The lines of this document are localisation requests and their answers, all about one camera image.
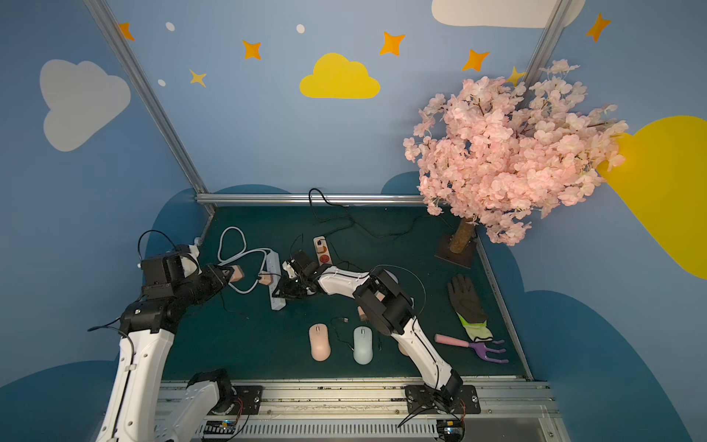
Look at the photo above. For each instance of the pink cherry blossom tree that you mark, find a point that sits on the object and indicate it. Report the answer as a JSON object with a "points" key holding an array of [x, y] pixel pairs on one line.
{"points": [[500, 151]]}

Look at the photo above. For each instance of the green circuit board right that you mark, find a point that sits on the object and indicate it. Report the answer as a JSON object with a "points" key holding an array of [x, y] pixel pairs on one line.
{"points": [[450, 430]]}

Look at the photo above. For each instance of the white power strip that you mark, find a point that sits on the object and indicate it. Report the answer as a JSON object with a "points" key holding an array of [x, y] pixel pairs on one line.
{"points": [[273, 269]]}

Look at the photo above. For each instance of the pink USB charger plug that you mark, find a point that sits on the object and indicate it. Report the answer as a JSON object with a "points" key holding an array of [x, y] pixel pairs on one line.
{"points": [[362, 315]]}

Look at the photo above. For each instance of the pink USB charger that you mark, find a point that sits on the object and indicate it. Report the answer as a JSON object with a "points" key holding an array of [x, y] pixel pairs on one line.
{"points": [[265, 278], [237, 274]]}

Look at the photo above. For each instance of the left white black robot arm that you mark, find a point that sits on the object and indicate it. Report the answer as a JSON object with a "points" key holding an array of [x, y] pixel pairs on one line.
{"points": [[147, 334]]}

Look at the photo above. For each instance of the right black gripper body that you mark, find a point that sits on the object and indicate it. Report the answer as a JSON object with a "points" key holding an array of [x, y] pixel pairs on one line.
{"points": [[298, 274]]}

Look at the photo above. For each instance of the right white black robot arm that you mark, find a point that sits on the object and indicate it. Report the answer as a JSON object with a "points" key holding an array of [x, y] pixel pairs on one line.
{"points": [[386, 306]]}

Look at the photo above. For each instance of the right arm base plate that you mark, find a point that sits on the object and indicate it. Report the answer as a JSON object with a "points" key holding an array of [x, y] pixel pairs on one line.
{"points": [[423, 400]]}

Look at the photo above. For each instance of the light blue wireless mouse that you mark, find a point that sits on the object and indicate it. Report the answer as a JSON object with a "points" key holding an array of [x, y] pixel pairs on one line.
{"points": [[362, 345]]}

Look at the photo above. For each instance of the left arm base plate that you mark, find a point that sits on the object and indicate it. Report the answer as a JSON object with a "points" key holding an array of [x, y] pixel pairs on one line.
{"points": [[241, 400]]}

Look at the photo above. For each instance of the green circuit board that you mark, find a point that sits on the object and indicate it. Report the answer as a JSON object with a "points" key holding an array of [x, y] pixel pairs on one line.
{"points": [[450, 430], [218, 430]]}

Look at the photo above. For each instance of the green circuit board left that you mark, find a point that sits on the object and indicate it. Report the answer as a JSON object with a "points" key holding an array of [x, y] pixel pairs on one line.
{"points": [[218, 430]]}

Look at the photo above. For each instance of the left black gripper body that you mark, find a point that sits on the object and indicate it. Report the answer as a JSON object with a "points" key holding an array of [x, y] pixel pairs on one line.
{"points": [[219, 275]]}

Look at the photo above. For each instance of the pink purple garden rake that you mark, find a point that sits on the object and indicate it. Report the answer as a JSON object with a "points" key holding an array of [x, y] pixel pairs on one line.
{"points": [[481, 349]]}

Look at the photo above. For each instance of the aluminium front rail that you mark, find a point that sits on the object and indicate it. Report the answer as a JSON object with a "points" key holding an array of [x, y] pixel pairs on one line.
{"points": [[375, 408]]}

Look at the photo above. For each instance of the beige wooden power strip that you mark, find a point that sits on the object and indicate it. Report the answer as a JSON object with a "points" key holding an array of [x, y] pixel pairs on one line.
{"points": [[322, 250]]}

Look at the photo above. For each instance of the aluminium back frame bar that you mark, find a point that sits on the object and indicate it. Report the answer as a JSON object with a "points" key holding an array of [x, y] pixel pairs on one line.
{"points": [[252, 199]]}

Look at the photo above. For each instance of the pink wireless mouse front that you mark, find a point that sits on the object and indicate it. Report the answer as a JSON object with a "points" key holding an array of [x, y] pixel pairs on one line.
{"points": [[320, 346]]}

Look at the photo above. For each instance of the black green work glove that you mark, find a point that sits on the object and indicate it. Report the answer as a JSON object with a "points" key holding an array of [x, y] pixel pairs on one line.
{"points": [[468, 307]]}

